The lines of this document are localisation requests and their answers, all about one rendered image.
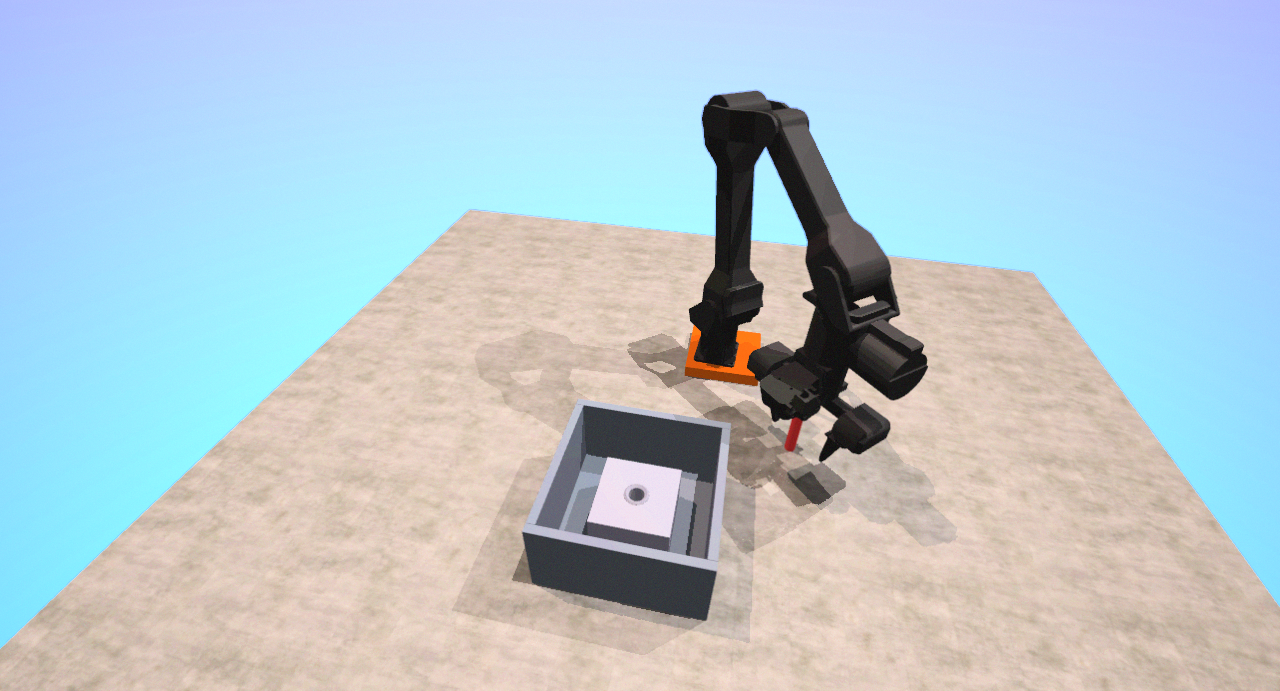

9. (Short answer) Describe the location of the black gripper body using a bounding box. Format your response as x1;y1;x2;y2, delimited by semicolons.
748;340;890;454

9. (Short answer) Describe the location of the red peg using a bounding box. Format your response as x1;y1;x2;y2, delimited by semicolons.
785;418;803;452

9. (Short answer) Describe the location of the white square plate with hole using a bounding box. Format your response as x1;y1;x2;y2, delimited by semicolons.
588;457;682;552

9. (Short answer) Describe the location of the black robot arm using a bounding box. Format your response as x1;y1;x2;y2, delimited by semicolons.
689;90;928;421

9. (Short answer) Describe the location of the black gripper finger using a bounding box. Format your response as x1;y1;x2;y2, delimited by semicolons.
819;430;846;462
755;375;780;422

